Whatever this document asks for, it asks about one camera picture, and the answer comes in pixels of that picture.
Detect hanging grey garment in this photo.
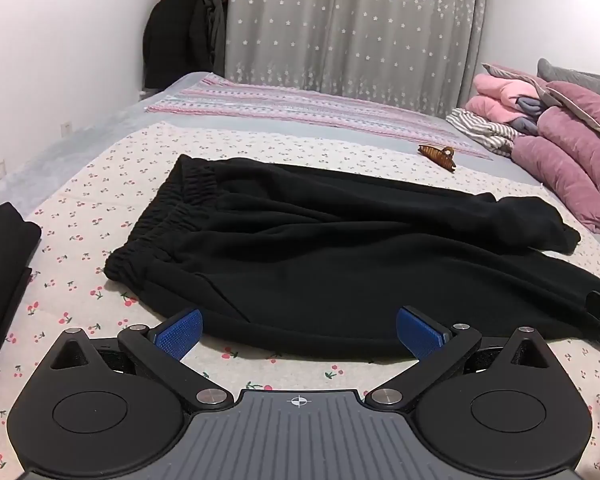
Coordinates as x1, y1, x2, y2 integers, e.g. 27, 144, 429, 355
200, 0, 229, 78

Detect pink garment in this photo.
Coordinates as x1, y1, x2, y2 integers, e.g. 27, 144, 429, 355
466, 64, 548, 126

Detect grey white striped garment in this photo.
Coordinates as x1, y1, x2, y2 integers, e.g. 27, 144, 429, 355
446, 108, 523, 157

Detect brown hair claw clip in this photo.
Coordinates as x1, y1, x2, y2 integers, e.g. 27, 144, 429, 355
418, 144, 457, 173

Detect grey quilted cushion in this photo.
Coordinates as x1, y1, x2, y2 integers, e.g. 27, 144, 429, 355
536, 58, 600, 96

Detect grey star print curtain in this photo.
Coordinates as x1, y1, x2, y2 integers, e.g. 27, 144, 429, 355
224, 0, 488, 111

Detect black pants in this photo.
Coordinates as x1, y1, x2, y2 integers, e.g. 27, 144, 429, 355
104, 154, 600, 361

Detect folded black cloth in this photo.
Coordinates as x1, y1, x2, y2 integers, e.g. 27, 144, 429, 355
0, 201, 42, 391

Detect pink striped blanket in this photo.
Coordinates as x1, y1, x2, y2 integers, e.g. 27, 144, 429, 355
146, 74, 495, 161

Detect cherry print sheet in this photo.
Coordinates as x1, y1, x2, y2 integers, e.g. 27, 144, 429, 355
0, 120, 600, 480

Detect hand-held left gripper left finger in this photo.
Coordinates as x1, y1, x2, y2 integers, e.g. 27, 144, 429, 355
47, 308, 233, 412

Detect grey blue garment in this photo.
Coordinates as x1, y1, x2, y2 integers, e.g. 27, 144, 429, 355
515, 96, 543, 136

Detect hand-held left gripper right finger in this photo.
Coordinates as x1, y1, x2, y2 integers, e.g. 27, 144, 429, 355
365, 306, 556, 409

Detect hanging black coat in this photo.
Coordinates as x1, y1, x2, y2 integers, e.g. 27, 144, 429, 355
142, 0, 216, 92

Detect mauve duvet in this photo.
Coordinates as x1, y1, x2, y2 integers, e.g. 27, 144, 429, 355
482, 62, 600, 238

